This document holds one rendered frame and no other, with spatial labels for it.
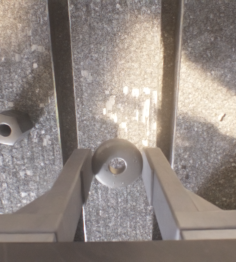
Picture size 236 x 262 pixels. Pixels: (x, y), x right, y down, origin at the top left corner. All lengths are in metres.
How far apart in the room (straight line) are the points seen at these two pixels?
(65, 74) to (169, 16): 0.12
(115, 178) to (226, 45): 0.16
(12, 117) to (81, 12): 0.11
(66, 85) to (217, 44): 0.15
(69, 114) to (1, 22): 0.10
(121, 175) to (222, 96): 0.13
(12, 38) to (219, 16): 0.19
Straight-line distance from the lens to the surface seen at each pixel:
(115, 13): 0.20
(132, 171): 0.15
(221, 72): 0.21
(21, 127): 0.19
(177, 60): 0.20
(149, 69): 0.19
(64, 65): 0.21
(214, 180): 0.24
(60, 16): 0.22
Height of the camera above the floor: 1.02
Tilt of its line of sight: 75 degrees down
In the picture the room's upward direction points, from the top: 179 degrees clockwise
